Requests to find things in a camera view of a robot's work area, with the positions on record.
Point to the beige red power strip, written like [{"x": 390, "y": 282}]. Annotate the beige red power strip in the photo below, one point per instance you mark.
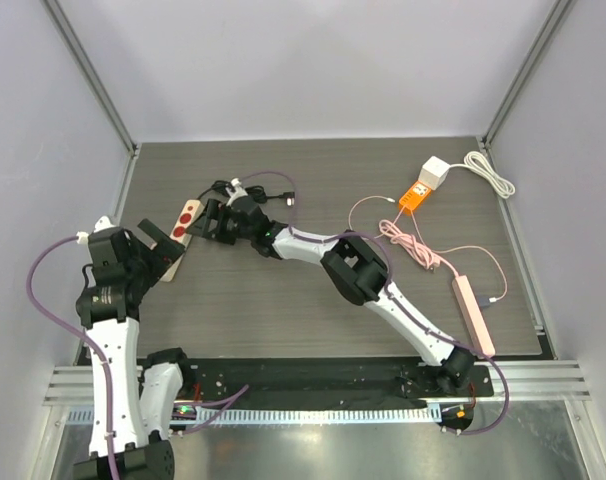
[{"x": 190, "y": 211}]

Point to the right aluminium frame post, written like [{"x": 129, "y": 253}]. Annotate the right aluminium frame post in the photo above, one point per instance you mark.
[{"x": 547, "y": 32}]

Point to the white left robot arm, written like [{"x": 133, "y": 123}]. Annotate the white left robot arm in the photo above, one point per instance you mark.
[{"x": 133, "y": 400}]

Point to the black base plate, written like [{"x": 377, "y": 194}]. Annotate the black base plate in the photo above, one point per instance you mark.
[{"x": 215, "y": 377}]

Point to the aluminium frame post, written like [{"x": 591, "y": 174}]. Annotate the aluminium frame post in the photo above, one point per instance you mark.
[
  {"x": 80, "y": 57},
  {"x": 547, "y": 32}
]

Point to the pink power strip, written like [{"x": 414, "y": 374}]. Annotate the pink power strip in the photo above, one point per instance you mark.
[{"x": 473, "y": 317}]

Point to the aluminium front rail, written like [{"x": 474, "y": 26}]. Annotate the aluminium front rail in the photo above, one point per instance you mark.
[{"x": 518, "y": 380}]

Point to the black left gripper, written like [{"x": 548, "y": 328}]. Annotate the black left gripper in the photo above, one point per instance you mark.
[{"x": 162, "y": 255}]

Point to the orange power adapter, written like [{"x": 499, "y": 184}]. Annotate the orange power adapter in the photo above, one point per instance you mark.
[{"x": 413, "y": 197}]

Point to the left aluminium frame post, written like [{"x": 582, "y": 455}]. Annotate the left aluminium frame post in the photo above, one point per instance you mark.
[{"x": 80, "y": 57}]

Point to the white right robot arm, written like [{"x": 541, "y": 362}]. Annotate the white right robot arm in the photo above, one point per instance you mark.
[{"x": 360, "y": 276}]

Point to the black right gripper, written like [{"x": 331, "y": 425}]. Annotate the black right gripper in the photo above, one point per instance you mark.
[{"x": 222, "y": 221}]

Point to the white slotted cable duct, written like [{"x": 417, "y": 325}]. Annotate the white slotted cable duct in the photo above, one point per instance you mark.
[{"x": 83, "y": 416}]

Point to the white cube socket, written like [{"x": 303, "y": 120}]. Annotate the white cube socket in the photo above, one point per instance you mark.
[{"x": 433, "y": 172}]

